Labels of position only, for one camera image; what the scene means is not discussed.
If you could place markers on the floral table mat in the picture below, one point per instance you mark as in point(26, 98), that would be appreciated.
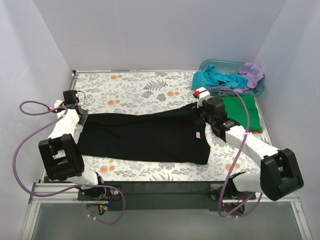
point(139, 93)

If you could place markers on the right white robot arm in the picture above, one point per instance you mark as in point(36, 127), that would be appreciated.
point(279, 174)

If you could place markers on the folded green t shirt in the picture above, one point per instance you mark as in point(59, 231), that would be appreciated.
point(236, 111)

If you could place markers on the lavender t shirt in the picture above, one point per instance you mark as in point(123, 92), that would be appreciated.
point(252, 72)

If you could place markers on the orange patterned folded cloth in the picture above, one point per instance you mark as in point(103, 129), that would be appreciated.
point(256, 131)

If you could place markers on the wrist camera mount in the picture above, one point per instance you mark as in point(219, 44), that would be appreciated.
point(71, 97)
point(202, 94)

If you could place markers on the black t shirt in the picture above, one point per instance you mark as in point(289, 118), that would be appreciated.
point(173, 136)

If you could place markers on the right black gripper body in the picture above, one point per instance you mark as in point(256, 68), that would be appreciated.
point(201, 113)

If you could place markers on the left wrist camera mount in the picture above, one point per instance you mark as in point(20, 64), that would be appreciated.
point(71, 97)

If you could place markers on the teal plastic basket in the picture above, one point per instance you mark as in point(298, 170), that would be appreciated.
point(231, 67)

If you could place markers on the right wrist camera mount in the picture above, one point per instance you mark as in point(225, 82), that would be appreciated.
point(202, 94)

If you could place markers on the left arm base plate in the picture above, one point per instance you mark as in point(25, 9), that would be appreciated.
point(100, 193)

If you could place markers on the teal t shirt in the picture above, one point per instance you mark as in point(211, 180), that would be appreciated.
point(211, 77)

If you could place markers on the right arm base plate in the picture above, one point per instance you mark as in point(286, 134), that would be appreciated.
point(230, 193)

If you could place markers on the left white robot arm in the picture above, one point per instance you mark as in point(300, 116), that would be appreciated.
point(59, 152)

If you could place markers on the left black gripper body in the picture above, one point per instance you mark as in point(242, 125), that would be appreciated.
point(81, 116)

